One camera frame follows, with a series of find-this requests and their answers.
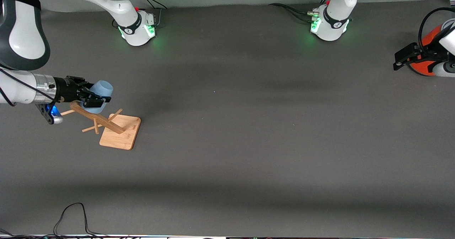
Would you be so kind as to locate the light blue cup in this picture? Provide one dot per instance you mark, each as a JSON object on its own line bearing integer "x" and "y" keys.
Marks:
{"x": 103, "y": 88}

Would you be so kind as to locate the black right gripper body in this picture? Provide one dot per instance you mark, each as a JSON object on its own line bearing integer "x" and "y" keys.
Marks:
{"x": 66, "y": 88}

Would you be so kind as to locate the wooden cup rack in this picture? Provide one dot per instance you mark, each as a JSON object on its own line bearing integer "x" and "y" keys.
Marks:
{"x": 119, "y": 134}

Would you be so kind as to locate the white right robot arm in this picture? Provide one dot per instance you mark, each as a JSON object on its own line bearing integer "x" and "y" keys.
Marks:
{"x": 25, "y": 36}

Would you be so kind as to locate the orange can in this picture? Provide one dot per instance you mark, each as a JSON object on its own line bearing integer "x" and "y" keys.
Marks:
{"x": 423, "y": 67}

